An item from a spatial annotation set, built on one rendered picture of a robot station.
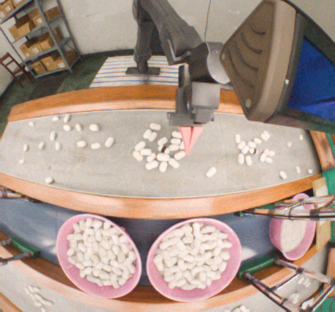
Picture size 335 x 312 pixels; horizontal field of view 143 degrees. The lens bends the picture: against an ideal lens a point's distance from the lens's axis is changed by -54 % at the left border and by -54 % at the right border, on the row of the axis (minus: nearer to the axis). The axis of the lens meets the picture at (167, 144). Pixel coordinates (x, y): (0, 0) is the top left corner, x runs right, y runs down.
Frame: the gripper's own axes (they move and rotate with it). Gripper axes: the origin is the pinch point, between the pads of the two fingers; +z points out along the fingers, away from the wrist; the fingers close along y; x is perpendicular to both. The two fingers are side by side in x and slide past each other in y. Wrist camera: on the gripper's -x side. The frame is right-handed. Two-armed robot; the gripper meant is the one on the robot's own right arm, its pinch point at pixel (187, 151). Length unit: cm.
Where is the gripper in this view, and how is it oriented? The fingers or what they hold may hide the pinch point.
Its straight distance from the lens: 30.4
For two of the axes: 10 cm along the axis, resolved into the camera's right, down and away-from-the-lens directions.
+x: -0.4, -3.0, 9.5
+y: 10.0, 0.1, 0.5
